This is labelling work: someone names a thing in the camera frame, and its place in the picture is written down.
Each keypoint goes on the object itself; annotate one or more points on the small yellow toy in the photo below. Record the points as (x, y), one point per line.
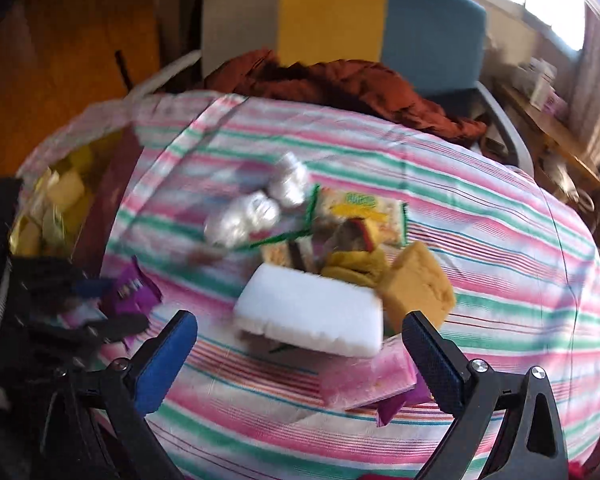
(355, 265)

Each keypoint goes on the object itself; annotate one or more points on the wooden wardrobe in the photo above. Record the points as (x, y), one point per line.
(80, 35)

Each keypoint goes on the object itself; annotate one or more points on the white box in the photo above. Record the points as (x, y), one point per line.
(540, 77)

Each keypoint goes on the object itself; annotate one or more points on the clear plastic bag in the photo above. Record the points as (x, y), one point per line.
(290, 180)
(240, 217)

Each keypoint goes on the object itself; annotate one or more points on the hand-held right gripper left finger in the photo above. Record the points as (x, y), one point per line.
(167, 355)

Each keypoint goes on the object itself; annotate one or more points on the red-brown quilted cloth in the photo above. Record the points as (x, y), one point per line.
(360, 85)

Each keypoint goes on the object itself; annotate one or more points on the large white foam sponge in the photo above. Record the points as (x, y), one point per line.
(310, 310)

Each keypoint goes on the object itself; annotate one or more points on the green edged snack packet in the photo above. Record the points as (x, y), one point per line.
(280, 250)
(365, 205)

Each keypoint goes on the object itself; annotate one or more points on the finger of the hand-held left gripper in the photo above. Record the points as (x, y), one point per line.
(115, 325)
(87, 287)

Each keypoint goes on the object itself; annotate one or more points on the grey yellow blue chair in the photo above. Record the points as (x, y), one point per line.
(330, 15)

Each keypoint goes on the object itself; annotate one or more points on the purple snack packet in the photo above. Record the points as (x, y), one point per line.
(395, 405)
(130, 292)

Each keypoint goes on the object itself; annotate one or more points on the pink box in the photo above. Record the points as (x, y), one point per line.
(555, 106)

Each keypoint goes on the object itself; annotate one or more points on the wooden side desk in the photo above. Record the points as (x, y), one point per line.
(545, 125)

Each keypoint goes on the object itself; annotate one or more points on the brownish yellow sponge block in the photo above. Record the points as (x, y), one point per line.
(420, 285)

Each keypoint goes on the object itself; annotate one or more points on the pink packet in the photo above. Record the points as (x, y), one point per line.
(365, 377)

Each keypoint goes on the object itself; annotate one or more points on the window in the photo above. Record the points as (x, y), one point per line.
(555, 5)

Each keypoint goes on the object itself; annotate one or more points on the gold tray box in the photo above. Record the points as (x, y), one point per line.
(122, 180)

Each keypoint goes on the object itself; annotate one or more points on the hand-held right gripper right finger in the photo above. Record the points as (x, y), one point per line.
(432, 360)

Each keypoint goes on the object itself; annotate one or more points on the striped pink green bed sheet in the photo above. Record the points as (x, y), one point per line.
(480, 360)

